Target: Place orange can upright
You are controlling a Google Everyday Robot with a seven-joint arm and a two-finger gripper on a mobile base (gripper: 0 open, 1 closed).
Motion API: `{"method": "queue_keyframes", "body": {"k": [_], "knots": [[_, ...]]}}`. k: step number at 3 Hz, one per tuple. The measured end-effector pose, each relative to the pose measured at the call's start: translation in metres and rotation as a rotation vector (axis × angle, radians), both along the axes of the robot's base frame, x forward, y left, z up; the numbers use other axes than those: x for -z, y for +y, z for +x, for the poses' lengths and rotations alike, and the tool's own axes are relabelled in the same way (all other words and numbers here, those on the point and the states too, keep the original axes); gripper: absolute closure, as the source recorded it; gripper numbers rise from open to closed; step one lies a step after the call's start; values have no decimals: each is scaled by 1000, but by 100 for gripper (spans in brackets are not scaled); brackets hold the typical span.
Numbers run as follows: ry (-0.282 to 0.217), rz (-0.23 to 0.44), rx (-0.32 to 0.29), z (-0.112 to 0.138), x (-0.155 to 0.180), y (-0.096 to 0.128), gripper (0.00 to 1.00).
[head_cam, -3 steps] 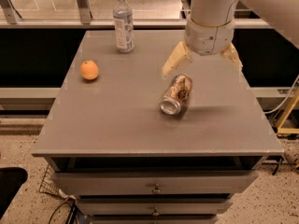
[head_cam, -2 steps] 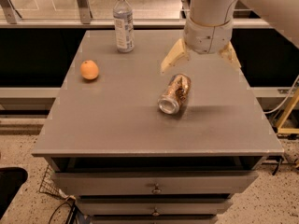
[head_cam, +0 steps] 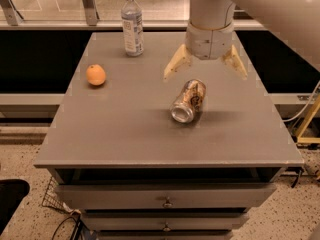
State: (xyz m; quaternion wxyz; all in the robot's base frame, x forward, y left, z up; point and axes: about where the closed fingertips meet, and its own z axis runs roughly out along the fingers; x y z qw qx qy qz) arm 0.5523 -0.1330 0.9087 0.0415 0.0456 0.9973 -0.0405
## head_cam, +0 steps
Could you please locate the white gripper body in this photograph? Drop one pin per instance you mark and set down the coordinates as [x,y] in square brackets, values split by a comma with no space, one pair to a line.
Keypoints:
[208,42]

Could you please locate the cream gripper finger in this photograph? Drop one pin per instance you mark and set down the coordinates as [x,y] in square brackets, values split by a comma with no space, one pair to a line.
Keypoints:
[232,59]
[181,57]

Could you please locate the orange soda can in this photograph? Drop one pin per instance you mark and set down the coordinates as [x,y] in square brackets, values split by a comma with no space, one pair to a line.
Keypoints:
[189,102]

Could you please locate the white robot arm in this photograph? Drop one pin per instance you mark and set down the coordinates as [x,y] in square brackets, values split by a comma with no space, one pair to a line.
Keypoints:
[210,27]

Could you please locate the clear plastic water bottle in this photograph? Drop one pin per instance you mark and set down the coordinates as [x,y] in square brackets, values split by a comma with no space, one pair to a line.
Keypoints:
[131,15]

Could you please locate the orange fruit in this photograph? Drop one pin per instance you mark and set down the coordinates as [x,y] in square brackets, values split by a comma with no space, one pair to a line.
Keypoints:
[95,75]

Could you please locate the grey drawer cabinet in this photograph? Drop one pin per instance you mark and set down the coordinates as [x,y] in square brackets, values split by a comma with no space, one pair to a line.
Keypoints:
[122,132]

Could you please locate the metal drawer knob upper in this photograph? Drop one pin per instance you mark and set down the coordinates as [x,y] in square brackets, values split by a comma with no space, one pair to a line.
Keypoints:
[167,204]

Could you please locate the metal drawer knob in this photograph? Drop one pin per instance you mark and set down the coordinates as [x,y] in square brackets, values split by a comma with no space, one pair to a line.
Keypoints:
[166,228]
[167,204]

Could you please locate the top grey drawer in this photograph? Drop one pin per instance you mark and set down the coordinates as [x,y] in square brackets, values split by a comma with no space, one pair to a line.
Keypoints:
[112,197]

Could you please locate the grey drawer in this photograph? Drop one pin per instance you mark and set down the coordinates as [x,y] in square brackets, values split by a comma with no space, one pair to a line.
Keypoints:
[112,197]
[118,222]

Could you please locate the metal drawer knob lower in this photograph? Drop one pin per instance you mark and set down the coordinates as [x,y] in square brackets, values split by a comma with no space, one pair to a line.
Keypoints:
[166,228]

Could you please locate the metal railing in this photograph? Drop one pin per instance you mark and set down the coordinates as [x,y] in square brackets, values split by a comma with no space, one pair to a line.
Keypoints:
[89,14]

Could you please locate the black chair seat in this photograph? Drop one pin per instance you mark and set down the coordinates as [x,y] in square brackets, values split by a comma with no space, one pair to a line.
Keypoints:
[12,192]

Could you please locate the yellow metal frame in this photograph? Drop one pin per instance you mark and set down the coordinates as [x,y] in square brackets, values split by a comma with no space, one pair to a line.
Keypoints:
[299,133]

